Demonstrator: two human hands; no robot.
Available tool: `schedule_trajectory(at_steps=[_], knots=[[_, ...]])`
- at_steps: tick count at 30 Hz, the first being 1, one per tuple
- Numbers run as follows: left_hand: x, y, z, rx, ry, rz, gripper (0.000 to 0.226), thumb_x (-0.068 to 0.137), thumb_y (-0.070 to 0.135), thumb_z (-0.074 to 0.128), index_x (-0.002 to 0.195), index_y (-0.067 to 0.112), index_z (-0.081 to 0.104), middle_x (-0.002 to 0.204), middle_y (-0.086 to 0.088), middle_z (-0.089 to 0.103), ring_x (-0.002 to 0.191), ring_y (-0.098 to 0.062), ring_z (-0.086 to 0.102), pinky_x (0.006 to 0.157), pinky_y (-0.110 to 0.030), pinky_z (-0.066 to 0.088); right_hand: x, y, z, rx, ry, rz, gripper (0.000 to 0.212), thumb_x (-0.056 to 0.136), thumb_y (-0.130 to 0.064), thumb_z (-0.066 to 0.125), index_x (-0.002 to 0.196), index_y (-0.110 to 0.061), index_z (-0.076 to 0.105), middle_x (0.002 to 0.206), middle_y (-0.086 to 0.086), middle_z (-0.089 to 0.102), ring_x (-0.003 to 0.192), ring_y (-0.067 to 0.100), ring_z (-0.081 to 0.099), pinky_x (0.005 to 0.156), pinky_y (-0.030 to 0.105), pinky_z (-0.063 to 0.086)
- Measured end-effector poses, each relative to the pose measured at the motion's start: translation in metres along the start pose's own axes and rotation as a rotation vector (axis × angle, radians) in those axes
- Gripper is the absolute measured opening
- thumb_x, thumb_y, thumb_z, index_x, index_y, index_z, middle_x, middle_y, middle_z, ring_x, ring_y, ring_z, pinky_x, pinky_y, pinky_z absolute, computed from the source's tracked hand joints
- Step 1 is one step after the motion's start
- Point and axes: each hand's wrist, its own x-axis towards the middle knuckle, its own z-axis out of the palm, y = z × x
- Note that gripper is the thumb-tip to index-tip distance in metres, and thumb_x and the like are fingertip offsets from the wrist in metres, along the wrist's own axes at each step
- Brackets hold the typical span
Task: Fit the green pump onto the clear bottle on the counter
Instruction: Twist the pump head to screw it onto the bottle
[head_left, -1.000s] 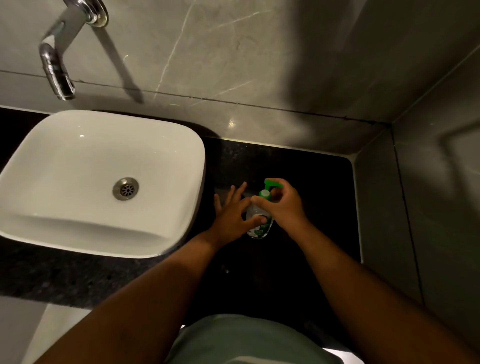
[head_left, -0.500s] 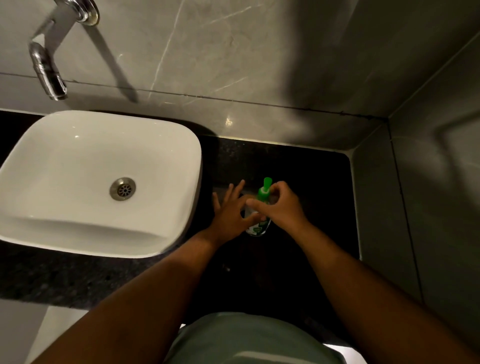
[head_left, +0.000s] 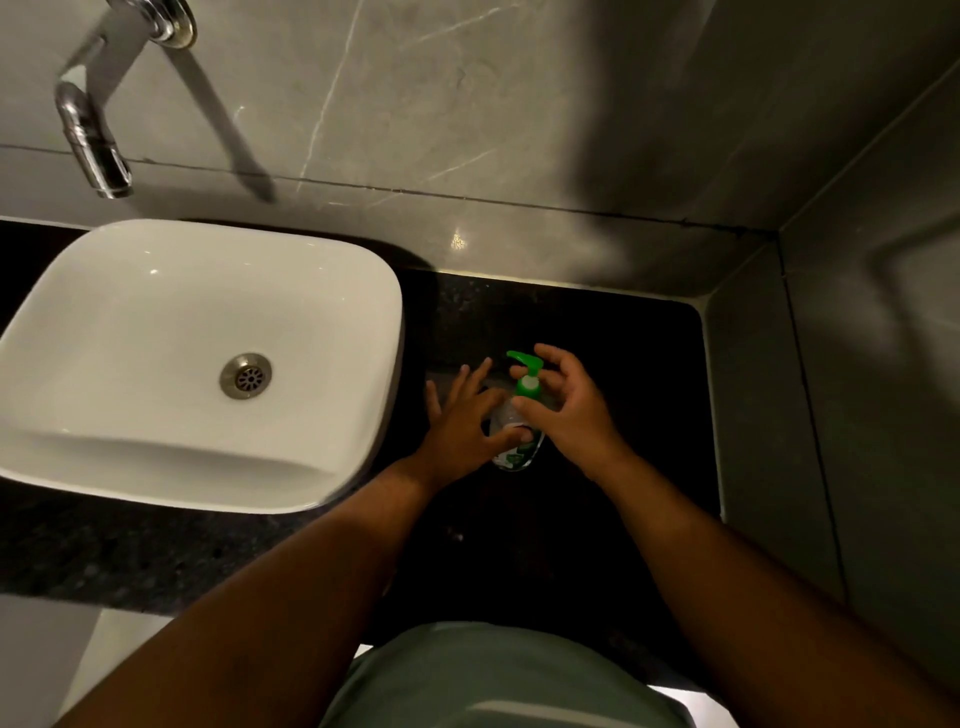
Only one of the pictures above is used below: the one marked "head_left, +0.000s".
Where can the person's left hand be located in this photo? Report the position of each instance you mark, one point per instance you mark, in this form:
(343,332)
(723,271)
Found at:
(454,439)

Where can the person's right hand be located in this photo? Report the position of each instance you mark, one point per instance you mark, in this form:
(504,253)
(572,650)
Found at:
(577,424)

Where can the person's right thumb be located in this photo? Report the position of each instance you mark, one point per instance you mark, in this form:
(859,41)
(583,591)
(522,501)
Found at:
(531,415)

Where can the person's right middle finger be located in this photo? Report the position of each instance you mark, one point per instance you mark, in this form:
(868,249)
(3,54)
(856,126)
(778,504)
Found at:
(556,356)

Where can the person's left thumb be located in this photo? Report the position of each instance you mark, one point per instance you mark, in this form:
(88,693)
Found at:
(511,437)

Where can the person's left little finger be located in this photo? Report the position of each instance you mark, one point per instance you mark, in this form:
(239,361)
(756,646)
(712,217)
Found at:
(433,399)

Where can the person's left middle finger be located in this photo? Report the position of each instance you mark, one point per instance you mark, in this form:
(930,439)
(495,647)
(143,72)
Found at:
(481,376)

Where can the green pump soap bottle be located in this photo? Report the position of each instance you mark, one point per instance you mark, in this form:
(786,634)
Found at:
(529,385)

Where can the person's right forearm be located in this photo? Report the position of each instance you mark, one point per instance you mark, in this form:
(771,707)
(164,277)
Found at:
(750,600)

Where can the person's left forearm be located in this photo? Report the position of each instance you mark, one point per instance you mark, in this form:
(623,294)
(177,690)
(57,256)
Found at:
(300,600)

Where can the metal sink drain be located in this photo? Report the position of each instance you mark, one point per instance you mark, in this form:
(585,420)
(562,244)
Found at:
(245,376)

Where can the light green shirt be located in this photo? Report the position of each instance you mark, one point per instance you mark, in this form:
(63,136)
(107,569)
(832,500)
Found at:
(487,682)

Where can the white ceramic sink basin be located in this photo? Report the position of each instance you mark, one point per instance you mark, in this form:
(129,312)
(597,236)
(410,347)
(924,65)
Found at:
(135,315)

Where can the chrome wall faucet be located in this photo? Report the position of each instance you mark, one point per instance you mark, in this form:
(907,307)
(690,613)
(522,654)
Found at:
(90,127)

